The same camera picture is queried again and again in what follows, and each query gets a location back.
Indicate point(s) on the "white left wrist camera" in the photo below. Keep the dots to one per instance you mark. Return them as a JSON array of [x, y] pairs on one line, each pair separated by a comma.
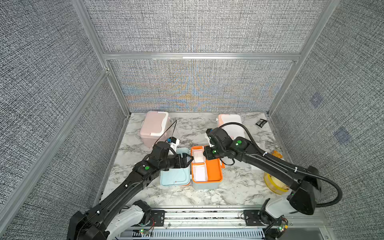
[[174, 143]]

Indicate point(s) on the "white pink medicine chest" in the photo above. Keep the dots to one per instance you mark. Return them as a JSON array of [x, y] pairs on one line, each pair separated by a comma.
[[233, 131]]

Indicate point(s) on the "blue orange medicine box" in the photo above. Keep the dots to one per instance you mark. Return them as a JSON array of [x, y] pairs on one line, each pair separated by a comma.
[[184, 177]]

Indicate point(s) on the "orange plastic toy piece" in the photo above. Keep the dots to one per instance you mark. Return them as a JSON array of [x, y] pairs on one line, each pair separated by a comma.
[[277, 154]]

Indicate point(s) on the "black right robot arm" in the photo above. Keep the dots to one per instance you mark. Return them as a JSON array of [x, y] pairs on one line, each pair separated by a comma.
[[305, 184]]

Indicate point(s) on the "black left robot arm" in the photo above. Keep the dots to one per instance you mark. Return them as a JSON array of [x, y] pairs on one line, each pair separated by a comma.
[[106, 220]]

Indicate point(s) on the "pink white medicine box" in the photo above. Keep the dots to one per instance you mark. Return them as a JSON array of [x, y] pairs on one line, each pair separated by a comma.
[[154, 128]]

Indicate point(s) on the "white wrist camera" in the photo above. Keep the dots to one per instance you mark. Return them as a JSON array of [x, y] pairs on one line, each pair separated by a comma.
[[209, 138], [174, 143]]

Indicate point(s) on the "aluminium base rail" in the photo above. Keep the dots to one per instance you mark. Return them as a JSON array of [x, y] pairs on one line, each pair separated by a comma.
[[215, 223]]

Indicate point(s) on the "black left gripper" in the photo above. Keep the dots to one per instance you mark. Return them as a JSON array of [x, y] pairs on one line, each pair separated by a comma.
[[178, 158]]

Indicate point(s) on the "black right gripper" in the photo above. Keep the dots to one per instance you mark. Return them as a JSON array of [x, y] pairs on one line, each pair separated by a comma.
[[208, 155]]

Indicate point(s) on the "black foil sachet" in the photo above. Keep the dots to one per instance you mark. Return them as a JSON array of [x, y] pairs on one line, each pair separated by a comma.
[[260, 123]]

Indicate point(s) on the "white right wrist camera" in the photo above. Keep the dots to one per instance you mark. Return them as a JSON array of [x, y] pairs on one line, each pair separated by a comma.
[[209, 138]]

